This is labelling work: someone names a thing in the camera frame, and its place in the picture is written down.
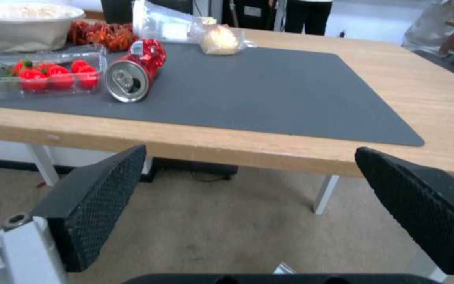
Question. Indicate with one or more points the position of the black chair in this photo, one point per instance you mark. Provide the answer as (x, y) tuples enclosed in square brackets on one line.
[(116, 11)]

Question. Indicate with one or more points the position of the grey table mat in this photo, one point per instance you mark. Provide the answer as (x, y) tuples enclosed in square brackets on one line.
[(250, 94)]

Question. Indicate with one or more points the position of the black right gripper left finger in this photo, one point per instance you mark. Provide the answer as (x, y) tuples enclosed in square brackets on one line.
[(93, 207)]

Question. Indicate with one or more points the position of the red strawberry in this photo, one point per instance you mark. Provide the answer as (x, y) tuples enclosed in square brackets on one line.
[(59, 76), (78, 64), (33, 78), (87, 75)]

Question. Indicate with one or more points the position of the clear plastic strawberry box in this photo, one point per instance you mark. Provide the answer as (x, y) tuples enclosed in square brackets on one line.
[(41, 74)]

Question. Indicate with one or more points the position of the white table leg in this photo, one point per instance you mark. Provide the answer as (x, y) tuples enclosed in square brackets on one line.
[(325, 193), (41, 165)]

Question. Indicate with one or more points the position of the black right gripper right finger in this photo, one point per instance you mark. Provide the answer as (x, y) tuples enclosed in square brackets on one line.
[(420, 201)]

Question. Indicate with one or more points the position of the person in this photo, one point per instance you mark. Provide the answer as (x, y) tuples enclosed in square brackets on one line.
[(434, 28), (307, 14)]

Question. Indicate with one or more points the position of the orange red dried snack heap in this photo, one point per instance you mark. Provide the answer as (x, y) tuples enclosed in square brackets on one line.
[(105, 34)]

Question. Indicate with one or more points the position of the pale paper bowl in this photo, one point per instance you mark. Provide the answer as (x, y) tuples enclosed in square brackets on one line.
[(24, 25)]

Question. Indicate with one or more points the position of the bread roll in clear bag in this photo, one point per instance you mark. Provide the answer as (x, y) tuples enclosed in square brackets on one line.
[(221, 40)]

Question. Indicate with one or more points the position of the clear plastic bag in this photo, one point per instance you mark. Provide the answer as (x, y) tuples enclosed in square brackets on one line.
[(160, 22)]

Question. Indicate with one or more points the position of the crushed red soda can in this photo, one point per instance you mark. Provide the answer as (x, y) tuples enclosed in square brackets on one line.
[(136, 74)]

